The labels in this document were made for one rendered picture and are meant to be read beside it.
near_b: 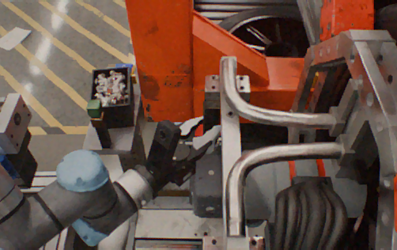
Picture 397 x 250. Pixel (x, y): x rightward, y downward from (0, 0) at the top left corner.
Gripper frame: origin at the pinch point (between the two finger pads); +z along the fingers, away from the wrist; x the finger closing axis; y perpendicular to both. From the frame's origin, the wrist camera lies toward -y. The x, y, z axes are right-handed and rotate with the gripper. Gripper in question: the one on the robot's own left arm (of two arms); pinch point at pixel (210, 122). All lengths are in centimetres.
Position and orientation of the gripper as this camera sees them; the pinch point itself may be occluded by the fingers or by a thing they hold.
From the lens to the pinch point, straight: 80.8
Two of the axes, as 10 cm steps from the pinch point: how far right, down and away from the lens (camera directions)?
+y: 0.4, 6.8, 7.3
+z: 7.0, -5.4, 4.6
